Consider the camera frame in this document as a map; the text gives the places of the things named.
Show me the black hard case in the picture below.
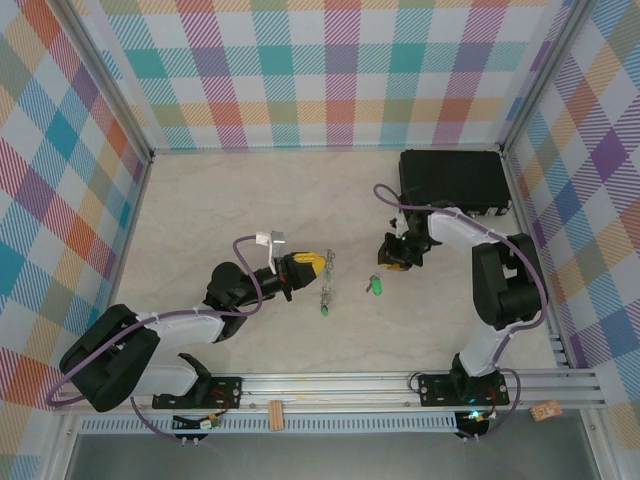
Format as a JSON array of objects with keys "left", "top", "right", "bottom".
[{"left": 398, "top": 148, "right": 512, "bottom": 220}]

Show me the grey metal shelf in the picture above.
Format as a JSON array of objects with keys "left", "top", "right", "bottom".
[{"left": 62, "top": 432, "right": 604, "bottom": 480}]

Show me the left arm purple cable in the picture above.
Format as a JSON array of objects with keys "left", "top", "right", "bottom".
[{"left": 45, "top": 234, "right": 266, "bottom": 444}]

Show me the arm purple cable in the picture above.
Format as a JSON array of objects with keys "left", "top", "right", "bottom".
[
  {"left": 373, "top": 183, "right": 550, "bottom": 444},
  {"left": 45, "top": 234, "right": 266, "bottom": 444}
]

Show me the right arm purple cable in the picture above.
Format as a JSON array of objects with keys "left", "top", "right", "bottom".
[{"left": 373, "top": 183, "right": 550, "bottom": 444}]

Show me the grooved aluminium base rail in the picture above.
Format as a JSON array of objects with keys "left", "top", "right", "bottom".
[{"left": 49, "top": 370, "right": 604, "bottom": 415}]

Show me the slotted grey cable duct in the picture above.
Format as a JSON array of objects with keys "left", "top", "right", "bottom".
[{"left": 78, "top": 412, "right": 460, "bottom": 435}]

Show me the aluminium side rail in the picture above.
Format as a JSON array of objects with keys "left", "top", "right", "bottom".
[
  {"left": 107, "top": 153, "right": 155, "bottom": 301},
  {"left": 501, "top": 149, "right": 576, "bottom": 370}
]

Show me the small lit wire connector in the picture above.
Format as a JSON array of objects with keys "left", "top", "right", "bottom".
[{"left": 462, "top": 407, "right": 499, "bottom": 424}]

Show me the aluminium corner post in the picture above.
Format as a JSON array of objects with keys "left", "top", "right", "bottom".
[
  {"left": 58, "top": 0, "right": 155, "bottom": 164},
  {"left": 499, "top": 0, "right": 594, "bottom": 154}
]

